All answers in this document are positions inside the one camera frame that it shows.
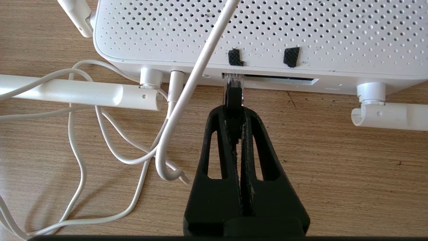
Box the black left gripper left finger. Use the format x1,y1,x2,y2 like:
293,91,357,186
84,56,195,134
183,105,243,236

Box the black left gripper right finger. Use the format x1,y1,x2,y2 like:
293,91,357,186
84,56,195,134
239,107,310,220

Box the black ethernet cable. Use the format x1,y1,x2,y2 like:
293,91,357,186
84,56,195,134
222,73,246,144

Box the white router with antennas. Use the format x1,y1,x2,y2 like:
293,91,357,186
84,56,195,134
0,0,428,132

